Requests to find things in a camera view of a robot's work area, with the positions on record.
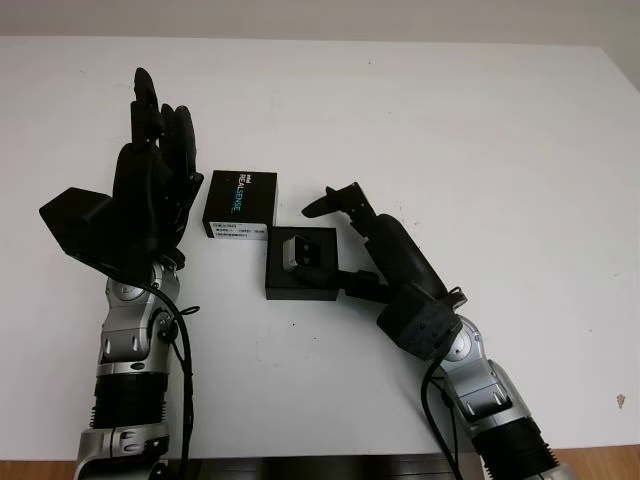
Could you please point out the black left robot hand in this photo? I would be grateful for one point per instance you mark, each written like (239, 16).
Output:
(140, 192)

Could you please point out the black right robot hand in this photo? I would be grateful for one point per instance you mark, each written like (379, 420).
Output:
(405, 255)

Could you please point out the small silver depth camera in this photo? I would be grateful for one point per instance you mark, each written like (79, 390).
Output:
(305, 252)

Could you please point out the black RealSense box lid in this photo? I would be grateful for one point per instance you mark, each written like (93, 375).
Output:
(260, 200)

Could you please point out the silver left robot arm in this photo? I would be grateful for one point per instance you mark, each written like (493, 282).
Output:
(127, 345)

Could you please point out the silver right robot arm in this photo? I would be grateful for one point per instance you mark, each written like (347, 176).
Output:
(480, 380)

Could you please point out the dark robot torso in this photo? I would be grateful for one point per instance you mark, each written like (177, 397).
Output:
(310, 470)

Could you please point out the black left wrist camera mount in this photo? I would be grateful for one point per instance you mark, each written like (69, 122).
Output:
(80, 222)

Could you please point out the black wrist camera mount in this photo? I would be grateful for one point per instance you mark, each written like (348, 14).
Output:
(80, 222)
(415, 325)

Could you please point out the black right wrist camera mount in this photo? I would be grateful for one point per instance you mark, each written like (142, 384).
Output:
(415, 325)

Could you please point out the black camera box base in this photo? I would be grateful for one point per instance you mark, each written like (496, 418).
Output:
(300, 292)

